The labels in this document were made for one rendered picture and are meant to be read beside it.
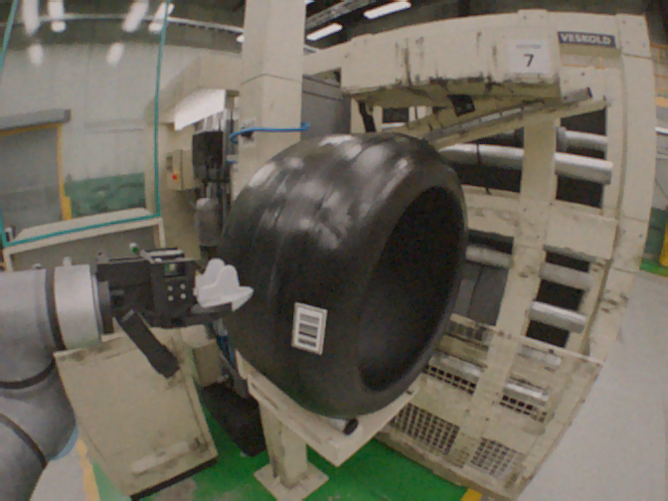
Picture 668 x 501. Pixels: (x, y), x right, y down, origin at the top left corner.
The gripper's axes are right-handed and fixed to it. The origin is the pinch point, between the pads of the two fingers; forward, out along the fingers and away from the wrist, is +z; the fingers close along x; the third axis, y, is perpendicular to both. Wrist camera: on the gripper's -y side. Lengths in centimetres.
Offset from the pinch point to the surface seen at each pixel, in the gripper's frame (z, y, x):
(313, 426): 17.6, -36.0, -0.1
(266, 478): 34, -120, 42
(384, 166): 14.7, 20.2, -10.6
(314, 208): 5.6, 13.4, -7.0
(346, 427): 18.9, -30.9, -8.2
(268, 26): 16, 58, 28
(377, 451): 87, -114, 15
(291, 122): 28, 33, 28
